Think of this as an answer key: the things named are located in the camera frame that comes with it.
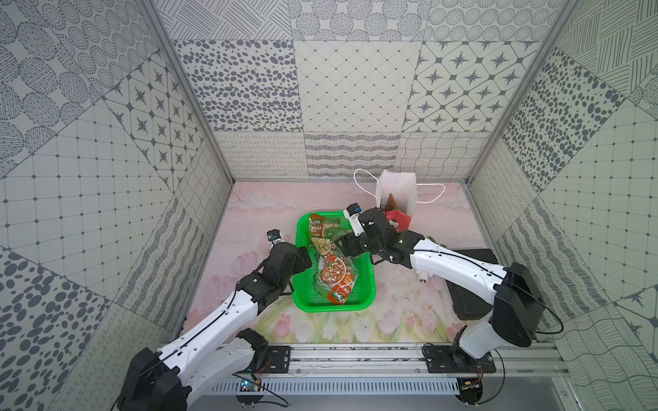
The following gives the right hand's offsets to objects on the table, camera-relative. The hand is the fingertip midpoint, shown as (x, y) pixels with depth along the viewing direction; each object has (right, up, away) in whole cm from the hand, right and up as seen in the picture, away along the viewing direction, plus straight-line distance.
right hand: (345, 240), depth 82 cm
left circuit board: (-28, -39, -11) cm, 50 cm away
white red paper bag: (+20, +15, +15) cm, 30 cm away
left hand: (-16, -3, 0) cm, 17 cm away
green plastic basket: (-13, -20, +4) cm, 24 cm away
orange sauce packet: (-2, -18, 0) cm, 18 cm away
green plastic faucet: (+35, -2, +18) cm, 40 cm away
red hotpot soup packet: (-3, -13, +3) cm, 13 cm away
